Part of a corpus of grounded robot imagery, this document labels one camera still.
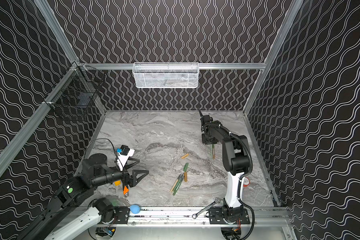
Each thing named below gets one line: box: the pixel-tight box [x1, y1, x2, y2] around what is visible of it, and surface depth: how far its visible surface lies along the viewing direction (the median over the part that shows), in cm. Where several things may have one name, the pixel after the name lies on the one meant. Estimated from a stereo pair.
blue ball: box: [129, 204, 141, 214], surface depth 76 cm
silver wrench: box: [192, 197, 221, 220], surface depth 79 cm
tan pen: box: [170, 173, 182, 193], surface depth 86 cm
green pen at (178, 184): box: [172, 172, 184, 196], surface depth 85 cm
